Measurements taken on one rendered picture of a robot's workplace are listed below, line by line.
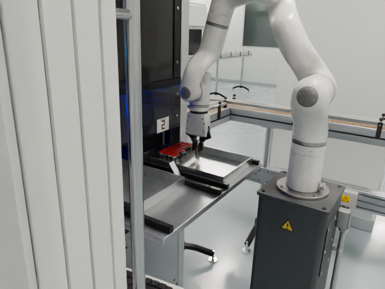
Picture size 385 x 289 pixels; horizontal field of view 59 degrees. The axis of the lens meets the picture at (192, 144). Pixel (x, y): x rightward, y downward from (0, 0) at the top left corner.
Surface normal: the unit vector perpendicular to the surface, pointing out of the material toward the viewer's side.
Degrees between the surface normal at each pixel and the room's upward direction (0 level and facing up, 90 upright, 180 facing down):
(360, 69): 90
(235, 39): 90
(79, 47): 90
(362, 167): 90
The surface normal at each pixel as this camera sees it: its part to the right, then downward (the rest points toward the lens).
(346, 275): 0.03, -0.95
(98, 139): 0.90, 0.16
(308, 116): -0.39, 0.78
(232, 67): -0.54, 0.25
